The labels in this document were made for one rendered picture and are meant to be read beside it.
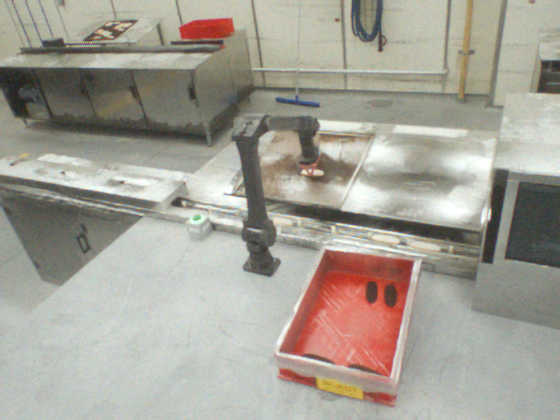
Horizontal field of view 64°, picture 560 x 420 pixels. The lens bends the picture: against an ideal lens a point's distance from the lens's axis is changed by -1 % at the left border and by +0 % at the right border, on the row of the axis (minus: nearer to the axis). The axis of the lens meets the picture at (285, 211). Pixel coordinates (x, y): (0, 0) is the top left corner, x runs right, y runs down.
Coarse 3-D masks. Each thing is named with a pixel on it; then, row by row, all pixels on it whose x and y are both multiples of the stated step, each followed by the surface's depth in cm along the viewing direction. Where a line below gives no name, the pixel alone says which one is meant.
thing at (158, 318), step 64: (128, 256) 176; (192, 256) 171; (64, 320) 150; (128, 320) 147; (192, 320) 143; (256, 320) 140; (448, 320) 131; (512, 320) 128; (0, 384) 131; (64, 384) 128; (128, 384) 126; (192, 384) 123; (256, 384) 121; (448, 384) 114; (512, 384) 112
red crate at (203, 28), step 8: (184, 24) 495; (192, 24) 509; (200, 24) 512; (208, 24) 508; (216, 24) 505; (224, 24) 479; (232, 24) 494; (184, 32) 486; (192, 32) 483; (200, 32) 479; (208, 32) 476; (216, 32) 473; (224, 32) 481
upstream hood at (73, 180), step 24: (0, 168) 240; (24, 168) 236; (48, 168) 232; (72, 168) 228; (96, 168) 225; (72, 192) 214; (96, 192) 205; (120, 192) 200; (144, 192) 198; (168, 192) 195
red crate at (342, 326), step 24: (336, 288) 147; (360, 288) 146; (408, 288) 143; (312, 312) 140; (336, 312) 138; (360, 312) 137; (384, 312) 136; (312, 336) 132; (336, 336) 131; (360, 336) 130; (384, 336) 129; (336, 360) 124; (360, 360) 123; (384, 360) 122; (312, 384) 117
